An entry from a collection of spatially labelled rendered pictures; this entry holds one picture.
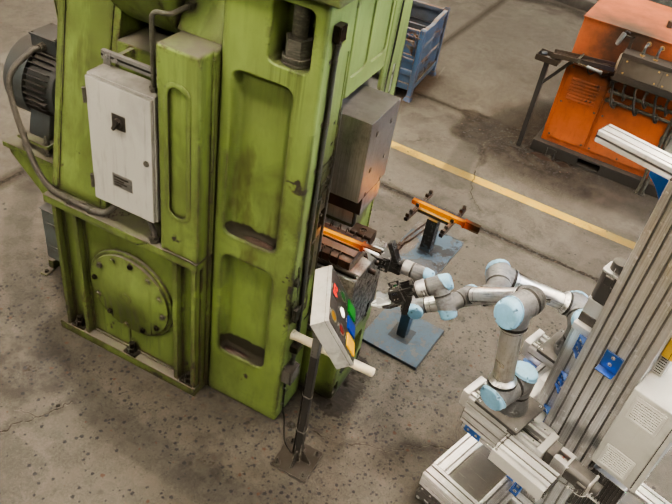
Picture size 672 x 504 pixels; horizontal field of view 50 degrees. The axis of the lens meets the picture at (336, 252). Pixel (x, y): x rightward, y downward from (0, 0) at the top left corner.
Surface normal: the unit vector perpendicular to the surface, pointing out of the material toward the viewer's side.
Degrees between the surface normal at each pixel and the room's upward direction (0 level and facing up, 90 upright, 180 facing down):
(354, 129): 90
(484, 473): 0
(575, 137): 90
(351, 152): 90
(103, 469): 0
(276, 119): 89
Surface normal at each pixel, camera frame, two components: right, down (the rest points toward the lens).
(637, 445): -0.71, 0.37
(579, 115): -0.47, 0.54
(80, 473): 0.14, -0.76
